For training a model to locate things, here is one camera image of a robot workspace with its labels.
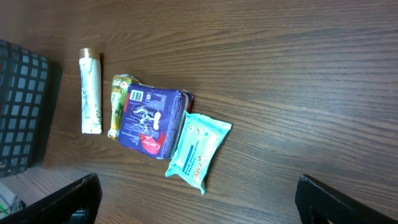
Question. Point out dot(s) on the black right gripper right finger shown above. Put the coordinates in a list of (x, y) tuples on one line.
[(317, 202)]

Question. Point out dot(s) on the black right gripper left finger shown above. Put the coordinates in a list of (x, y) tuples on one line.
[(78, 202)]

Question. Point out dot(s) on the purple sanitary pad pack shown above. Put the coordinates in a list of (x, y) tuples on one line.
[(152, 119)]

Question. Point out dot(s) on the green yellow snack pouch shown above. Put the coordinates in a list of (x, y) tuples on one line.
[(119, 91)]

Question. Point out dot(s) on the teal wet wipes pack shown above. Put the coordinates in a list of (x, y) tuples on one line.
[(201, 136)]

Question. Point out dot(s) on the white tube with gold cap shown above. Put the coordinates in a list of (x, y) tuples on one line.
[(91, 104)]

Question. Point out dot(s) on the dark grey plastic basket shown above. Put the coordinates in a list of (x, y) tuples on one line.
[(29, 89)]

